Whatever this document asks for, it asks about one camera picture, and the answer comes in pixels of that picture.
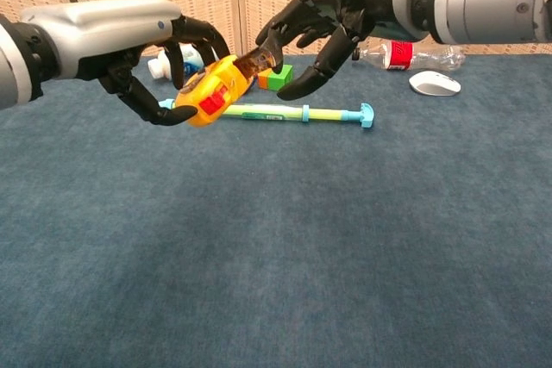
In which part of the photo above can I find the orange green toy block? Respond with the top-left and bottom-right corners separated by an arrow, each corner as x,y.
257,64 -> 294,92

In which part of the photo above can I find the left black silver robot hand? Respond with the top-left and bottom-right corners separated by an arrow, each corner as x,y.
19,0 -> 232,127

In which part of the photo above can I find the blue felt table cover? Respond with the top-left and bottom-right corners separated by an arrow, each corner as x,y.
0,53 -> 552,368

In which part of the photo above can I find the yellow tape measure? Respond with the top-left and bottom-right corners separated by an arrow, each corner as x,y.
174,47 -> 277,128

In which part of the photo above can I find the clear red-label soda bottle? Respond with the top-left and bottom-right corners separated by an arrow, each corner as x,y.
351,39 -> 467,72

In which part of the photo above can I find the teal green water squirter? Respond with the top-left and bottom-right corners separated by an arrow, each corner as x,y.
158,99 -> 375,129

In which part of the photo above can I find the white blue plastic bottle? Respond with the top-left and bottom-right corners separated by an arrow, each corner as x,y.
147,43 -> 206,81

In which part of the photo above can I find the white computer mouse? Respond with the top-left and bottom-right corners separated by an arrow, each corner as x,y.
408,70 -> 461,97

